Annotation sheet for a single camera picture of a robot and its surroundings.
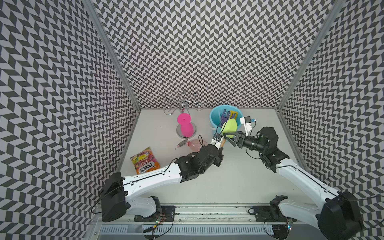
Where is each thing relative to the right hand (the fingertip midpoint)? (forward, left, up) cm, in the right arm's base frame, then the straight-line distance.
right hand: (224, 137), depth 72 cm
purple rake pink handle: (+26, -4, -14) cm, 29 cm away
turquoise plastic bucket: (+22, +2, -8) cm, 24 cm away
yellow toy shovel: (+26, -8, -10) cm, 29 cm away
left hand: (-4, +2, -5) cm, 6 cm away
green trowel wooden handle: (+4, -3, +4) cm, 6 cm away
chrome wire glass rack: (+21, +22, +4) cm, 31 cm away
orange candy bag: (-2, +44, -21) cm, 49 cm away
